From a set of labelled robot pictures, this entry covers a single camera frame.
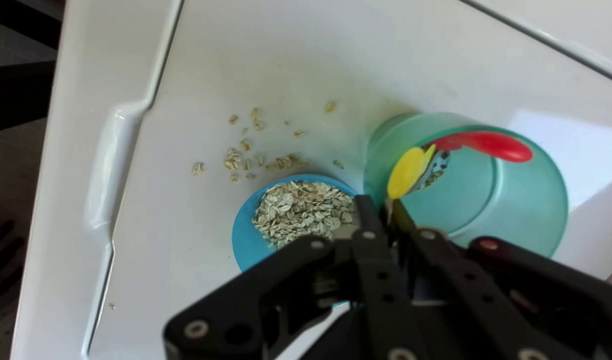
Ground blue plastic bowl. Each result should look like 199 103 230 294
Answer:
230 171 361 274

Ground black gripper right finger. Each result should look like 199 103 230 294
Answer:
387 198 612 360

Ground white washing machine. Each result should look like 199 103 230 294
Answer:
8 0 612 360

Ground translucent green plastic cup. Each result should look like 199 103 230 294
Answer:
361 109 569 260

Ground scattered oat flakes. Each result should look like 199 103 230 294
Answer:
189 97 348 183

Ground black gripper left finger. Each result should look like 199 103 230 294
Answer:
161 193 448 360

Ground heap of oat flakes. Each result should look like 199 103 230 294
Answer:
251 180 357 250

